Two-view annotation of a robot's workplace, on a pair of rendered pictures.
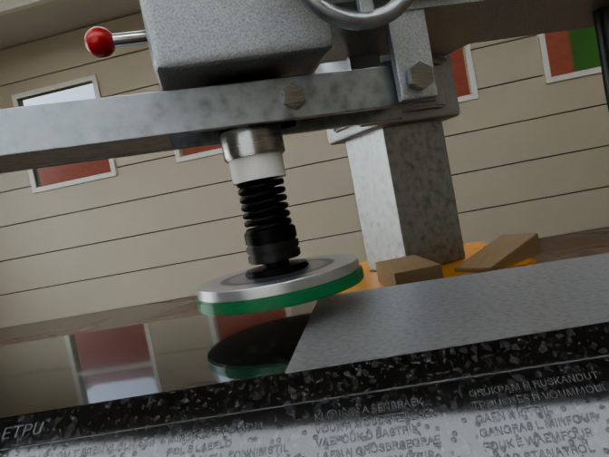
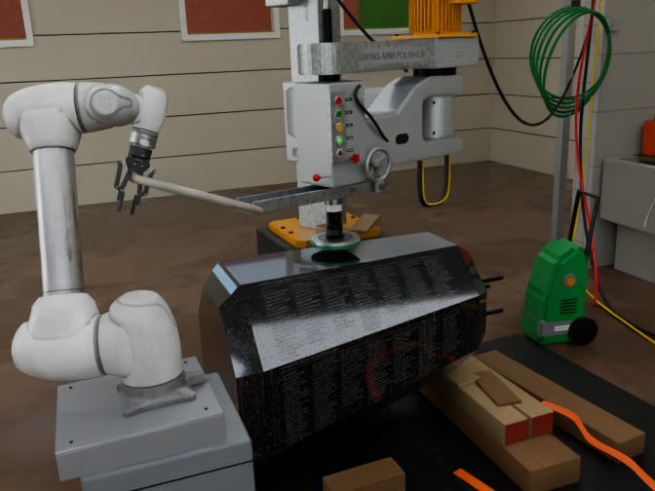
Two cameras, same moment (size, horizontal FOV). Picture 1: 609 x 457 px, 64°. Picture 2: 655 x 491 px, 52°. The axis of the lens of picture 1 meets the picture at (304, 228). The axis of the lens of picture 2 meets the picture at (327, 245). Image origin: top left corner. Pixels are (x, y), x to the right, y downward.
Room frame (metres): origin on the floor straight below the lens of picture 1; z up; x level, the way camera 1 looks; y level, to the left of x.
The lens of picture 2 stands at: (-1.79, 1.44, 1.71)
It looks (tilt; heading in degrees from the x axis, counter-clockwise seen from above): 16 degrees down; 331
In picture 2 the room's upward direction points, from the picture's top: 2 degrees counter-clockwise
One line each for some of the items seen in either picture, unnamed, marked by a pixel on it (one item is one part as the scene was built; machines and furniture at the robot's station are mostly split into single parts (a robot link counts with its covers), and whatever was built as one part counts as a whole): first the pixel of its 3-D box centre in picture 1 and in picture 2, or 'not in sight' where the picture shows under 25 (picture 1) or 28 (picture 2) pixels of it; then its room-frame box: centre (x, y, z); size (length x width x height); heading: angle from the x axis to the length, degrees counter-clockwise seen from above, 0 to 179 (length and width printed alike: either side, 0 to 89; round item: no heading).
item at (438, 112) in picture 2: not in sight; (434, 115); (0.76, -0.60, 1.39); 0.19 x 0.19 x 0.20
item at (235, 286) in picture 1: (278, 276); (334, 238); (0.64, 0.05, 0.92); 0.21 x 0.21 x 0.01
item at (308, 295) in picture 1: (278, 278); (334, 239); (0.64, 0.05, 0.91); 0.22 x 0.22 x 0.04
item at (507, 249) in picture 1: (497, 252); (365, 222); (1.14, -0.44, 0.80); 0.20 x 0.10 x 0.05; 124
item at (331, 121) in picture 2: not in sight; (336, 127); (0.51, 0.09, 1.41); 0.08 x 0.03 x 0.28; 101
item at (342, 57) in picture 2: not in sight; (388, 59); (0.70, -0.30, 1.66); 0.96 x 0.25 x 0.17; 101
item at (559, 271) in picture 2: not in sight; (558, 267); (0.76, -1.54, 0.43); 0.35 x 0.35 x 0.87; 69
